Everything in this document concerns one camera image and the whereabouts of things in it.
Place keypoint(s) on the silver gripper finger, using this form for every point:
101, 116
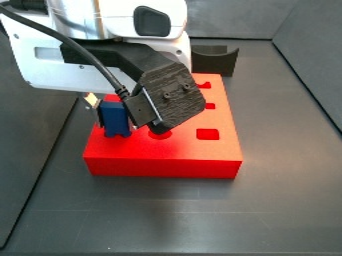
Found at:
92, 105

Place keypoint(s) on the grey metal tray bin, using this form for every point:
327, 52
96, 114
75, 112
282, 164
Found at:
279, 209

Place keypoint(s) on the red insertion block with holes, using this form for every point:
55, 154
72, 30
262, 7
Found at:
199, 149

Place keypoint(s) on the blue square-circle peg object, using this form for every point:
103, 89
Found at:
113, 119

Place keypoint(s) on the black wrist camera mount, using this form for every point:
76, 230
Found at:
166, 97

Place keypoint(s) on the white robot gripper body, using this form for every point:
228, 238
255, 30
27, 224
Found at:
151, 22

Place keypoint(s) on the black curved holder block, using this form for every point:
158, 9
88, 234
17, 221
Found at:
214, 59

